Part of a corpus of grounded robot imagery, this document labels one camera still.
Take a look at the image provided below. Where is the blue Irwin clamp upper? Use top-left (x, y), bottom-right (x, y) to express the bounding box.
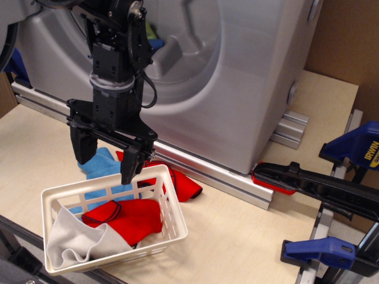
top-left (319, 121), bottom-right (378, 183)

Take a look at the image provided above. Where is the grey washing machine door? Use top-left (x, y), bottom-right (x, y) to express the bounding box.
top-left (0, 0), bottom-right (75, 73)

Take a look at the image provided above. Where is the blue clamp lower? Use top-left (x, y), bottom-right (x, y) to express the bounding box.
top-left (280, 221), bottom-right (379, 278)

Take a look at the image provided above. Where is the grey cloth in basket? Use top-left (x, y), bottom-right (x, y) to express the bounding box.
top-left (46, 208), bottom-right (133, 270)

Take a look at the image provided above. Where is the grey toy washing machine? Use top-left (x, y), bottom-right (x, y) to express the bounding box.
top-left (14, 0), bottom-right (324, 175)

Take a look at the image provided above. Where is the blue clamp behind machine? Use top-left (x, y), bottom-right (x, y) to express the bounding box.
top-left (4, 48), bottom-right (30, 85)

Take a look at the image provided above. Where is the light blue cloth on table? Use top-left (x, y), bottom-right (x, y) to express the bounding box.
top-left (70, 147), bottom-right (135, 214)

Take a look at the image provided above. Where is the black metal frame bar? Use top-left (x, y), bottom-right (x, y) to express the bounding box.
top-left (1, 216), bottom-right (123, 283)

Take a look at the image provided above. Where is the red cloth on table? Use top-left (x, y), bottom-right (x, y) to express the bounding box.
top-left (111, 151), bottom-right (203, 202)

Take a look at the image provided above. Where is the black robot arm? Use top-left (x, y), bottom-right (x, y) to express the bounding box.
top-left (67, 1), bottom-right (158, 185)

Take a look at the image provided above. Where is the dark blue cloth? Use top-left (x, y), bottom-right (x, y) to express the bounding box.
top-left (149, 38), bottom-right (164, 52)

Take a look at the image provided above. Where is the white plastic laundry basket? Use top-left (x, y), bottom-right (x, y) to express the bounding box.
top-left (41, 164), bottom-right (188, 276)

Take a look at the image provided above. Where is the brown cardboard panel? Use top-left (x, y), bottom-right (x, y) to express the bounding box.
top-left (305, 1), bottom-right (378, 121)

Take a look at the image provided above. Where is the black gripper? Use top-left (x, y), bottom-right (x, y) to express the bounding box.
top-left (66, 87), bottom-right (158, 185)

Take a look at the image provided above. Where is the red cloth in basket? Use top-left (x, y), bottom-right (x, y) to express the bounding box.
top-left (82, 199), bottom-right (162, 246)

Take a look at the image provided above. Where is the short aluminium extrusion block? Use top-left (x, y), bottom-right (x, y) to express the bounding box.
top-left (269, 111), bottom-right (309, 150)

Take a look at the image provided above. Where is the green cloth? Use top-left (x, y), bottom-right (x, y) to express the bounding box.
top-left (146, 22), bottom-right (158, 40)

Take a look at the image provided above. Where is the long aluminium extrusion rail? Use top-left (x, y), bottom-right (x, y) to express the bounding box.
top-left (11, 82), bottom-right (274, 210)

